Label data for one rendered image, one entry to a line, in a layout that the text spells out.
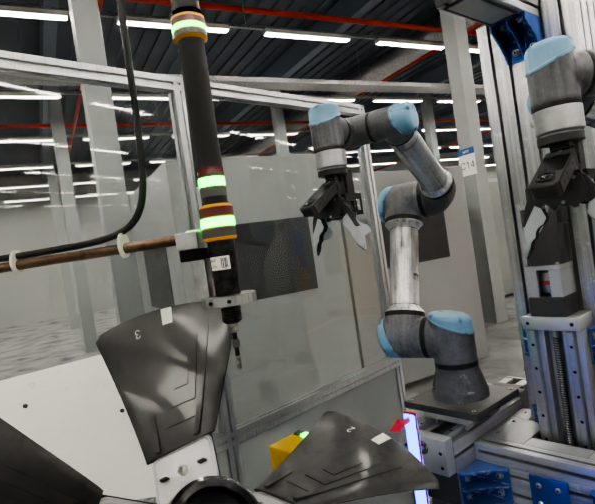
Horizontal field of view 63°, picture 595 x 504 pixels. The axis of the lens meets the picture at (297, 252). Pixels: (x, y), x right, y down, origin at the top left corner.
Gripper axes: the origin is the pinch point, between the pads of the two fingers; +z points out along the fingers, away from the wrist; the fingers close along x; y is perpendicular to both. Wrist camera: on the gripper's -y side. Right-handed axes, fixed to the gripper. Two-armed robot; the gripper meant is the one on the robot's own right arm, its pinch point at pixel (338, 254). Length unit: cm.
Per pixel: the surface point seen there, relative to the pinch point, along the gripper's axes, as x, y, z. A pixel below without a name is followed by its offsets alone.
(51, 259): -6, -65, -7
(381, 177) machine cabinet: 200, 303, -56
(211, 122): -27, -50, -20
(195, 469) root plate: -21, -57, 23
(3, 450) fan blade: -18, -76, 13
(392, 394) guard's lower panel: 46, 71, 62
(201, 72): -27, -51, -27
